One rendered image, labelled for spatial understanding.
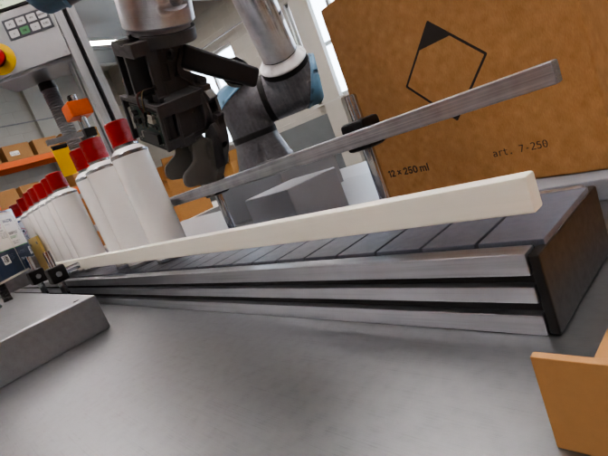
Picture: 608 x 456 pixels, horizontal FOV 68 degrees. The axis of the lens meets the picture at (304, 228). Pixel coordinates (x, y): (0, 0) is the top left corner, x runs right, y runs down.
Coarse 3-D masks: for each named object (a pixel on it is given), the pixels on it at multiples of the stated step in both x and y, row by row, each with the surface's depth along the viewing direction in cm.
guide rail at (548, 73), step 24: (528, 72) 28; (552, 72) 27; (456, 96) 31; (480, 96) 30; (504, 96) 29; (384, 120) 36; (408, 120) 34; (432, 120) 33; (336, 144) 40; (360, 144) 38; (264, 168) 48; (288, 168) 46; (192, 192) 61; (216, 192) 57
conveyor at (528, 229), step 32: (576, 192) 28; (448, 224) 32; (480, 224) 29; (512, 224) 27; (544, 224) 25; (192, 256) 61; (224, 256) 52; (256, 256) 45; (288, 256) 40; (320, 256) 36; (352, 256) 34
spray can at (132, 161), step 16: (112, 128) 61; (128, 128) 62; (112, 144) 62; (128, 144) 62; (112, 160) 61; (128, 160) 61; (144, 160) 62; (128, 176) 61; (144, 176) 62; (128, 192) 62; (144, 192) 62; (160, 192) 63; (144, 208) 62; (160, 208) 63; (144, 224) 63; (160, 224) 63; (176, 224) 64; (160, 240) 63
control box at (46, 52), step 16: (0, 16) 87; (0, 32) 88; (48, 32) 89; (0, 48) 88; (16, 48) 89; (32, 48) 89; (48, 48) 89; (64, 48) 90; (16, 64) 89; (32, 64) 89; (48, 64) 90; (64, 64) 93; (0, 80) 89; (16, 80) 91; (32, 80) 94; (48, 80) 98
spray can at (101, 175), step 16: (80, 144) 67; (96, 144) 67; (96, 160) 67; (96, 176) 67; (112, 176) 67; (96, 192) 68; (112, 192) 67; (112, 208) 68; (128, 208) 68; (112, 224) 68; (128, 224) 68; (128, 240) 69; (144, 240) 70
